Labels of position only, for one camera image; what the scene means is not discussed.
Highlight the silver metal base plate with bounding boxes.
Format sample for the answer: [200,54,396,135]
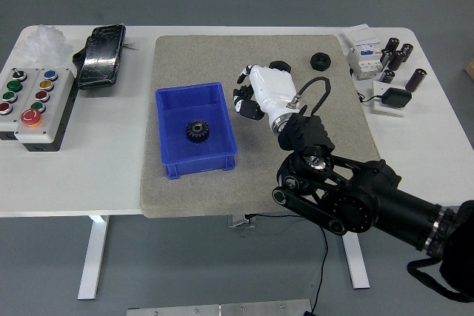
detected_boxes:
[126,298,313,316]

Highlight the long black floor cable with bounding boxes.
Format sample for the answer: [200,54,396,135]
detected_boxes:
[245,212,330,315]

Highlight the white table leg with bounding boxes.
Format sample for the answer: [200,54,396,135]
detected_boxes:
[77,215,110,300]
[340,232,371,290]

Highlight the grey-brown mat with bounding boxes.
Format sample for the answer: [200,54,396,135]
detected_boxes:
[139,34,382,219]

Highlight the white emergency-stop control box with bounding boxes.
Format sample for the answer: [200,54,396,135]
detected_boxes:
[13,67,77,153]

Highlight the large black gear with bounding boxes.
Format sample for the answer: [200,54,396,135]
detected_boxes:
[184,119,212,145]

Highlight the thin black antenna cable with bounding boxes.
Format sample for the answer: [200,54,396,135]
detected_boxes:
[354,90,384,104]

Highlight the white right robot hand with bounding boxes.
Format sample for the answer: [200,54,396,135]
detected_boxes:
[233,64,298,127]

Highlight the blue plastic bin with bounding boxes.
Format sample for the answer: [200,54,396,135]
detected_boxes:
[153,81,238,181]

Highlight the silver under-table bracket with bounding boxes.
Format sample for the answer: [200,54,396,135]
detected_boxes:
[227,214,257,229]

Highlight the large black hex nut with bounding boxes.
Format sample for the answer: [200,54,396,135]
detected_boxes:
[268,60,293,73]

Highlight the crumpled clear plastic wrap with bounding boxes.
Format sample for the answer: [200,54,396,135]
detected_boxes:
[17,24,74,70]

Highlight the small black hex nut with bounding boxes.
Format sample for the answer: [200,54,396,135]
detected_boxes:
[310,51,332,72]

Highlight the black plastic-wrapped device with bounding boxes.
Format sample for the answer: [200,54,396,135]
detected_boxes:
[72,23,127,91]

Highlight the black square puck antenna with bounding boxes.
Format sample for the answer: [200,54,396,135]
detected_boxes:
[381,87,413,110]

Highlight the white circuit breaker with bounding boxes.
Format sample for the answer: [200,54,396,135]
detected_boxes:
[346,40,384,81]

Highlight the white flat box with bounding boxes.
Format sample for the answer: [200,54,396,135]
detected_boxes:
[341,23,381,49]

